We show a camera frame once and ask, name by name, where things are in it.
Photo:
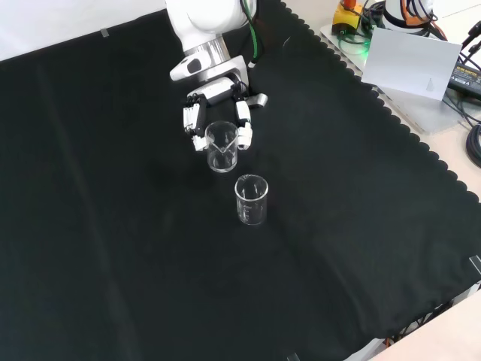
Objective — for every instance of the pale board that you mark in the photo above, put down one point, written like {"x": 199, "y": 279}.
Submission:
{"x": 409, "y": 64}

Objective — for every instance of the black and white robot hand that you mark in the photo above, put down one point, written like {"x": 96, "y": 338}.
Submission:
{"x": 218, "y": 90}

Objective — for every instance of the yellow stop button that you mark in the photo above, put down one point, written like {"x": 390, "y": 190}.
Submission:
{"x": 345, "y": 20}

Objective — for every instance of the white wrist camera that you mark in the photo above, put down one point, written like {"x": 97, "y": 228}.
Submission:
{"x": 188, "y": 67}

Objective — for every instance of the small clear clip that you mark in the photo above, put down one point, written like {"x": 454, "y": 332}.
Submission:
{"x": 293, "y": 357}
{"x": 475, "y": 264}
{"x": 105, "y": 33}

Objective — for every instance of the clear glass beaker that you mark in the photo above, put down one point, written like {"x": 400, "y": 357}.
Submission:
{"x": 221, "y": 161}
{"x": 252, "y": 210}

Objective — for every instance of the black bench cloth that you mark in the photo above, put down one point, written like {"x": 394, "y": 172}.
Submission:
{"x": 112, "y": 225}

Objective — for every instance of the black power adapter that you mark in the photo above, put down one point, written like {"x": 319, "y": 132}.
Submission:
{"x": 466, "y": 77}

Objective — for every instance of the metal base plate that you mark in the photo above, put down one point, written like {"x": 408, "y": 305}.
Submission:
{"x": 424, "y": 113}

